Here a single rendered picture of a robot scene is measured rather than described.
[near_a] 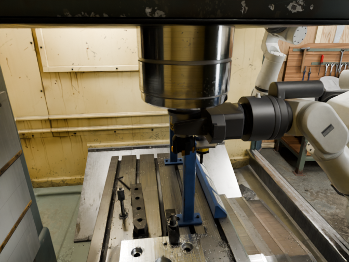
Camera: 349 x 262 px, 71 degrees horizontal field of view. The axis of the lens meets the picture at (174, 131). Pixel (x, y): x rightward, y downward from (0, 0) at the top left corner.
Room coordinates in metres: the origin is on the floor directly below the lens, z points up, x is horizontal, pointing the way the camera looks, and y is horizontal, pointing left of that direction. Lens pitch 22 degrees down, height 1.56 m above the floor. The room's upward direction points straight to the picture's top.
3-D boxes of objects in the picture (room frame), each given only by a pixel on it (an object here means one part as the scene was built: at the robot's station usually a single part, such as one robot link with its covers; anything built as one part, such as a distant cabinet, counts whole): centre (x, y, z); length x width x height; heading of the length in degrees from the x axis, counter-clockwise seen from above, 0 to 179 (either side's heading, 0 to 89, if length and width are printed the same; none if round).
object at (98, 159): (1.08, 0.06, 0.75); 0.89 x 0.70 x 0.26; 97
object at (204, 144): (0.73, -0.10, 1.21); 0.07 x 0.05 x 0.01; 97
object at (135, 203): (0.74, 0.14, 0.93); 0.26 x 0.05 x 0.06; 12
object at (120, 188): (0.74, 0.20, 0.96); 0.03 x 0.03 x 0.13
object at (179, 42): (0.43, -0.02, 1.50); 0.16 x 0.16 x 0.12
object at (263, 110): (0.45, -0.12, 1.40); 0.13 x 0.12 x 0.10; 7
